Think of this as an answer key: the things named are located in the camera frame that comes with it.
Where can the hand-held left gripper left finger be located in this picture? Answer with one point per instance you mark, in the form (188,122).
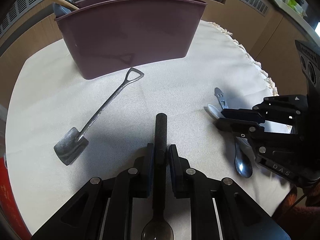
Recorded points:
(149,170)

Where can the grey kitchen countertop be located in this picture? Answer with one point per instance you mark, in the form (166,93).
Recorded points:
(300,21)

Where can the long grey vent grille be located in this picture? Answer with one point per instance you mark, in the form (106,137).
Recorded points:
(15,12)

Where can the maroon plastic utensil box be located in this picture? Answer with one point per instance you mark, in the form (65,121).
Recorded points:
(130,35)

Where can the blue ceramic spoon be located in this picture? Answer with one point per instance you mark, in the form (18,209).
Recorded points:
(60,10)

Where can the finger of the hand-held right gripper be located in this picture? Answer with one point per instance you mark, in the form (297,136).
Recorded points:
(235,127)
(240,113)

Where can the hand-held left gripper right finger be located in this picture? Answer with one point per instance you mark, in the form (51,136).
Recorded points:
(173,170)

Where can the short grey vent grille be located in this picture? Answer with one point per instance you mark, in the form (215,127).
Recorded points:
(252,1)

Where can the green packet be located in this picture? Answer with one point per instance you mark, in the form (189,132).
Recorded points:
(293,1)

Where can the shovel-shaped metal spoon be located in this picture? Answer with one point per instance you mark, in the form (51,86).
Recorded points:
(70,145)

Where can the person's right forearm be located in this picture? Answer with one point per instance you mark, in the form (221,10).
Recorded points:
(310,200)

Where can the cream fringed tablecloth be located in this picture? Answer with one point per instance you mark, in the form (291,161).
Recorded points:
(162,90)

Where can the red plastic object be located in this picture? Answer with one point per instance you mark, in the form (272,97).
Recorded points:
(10,200)

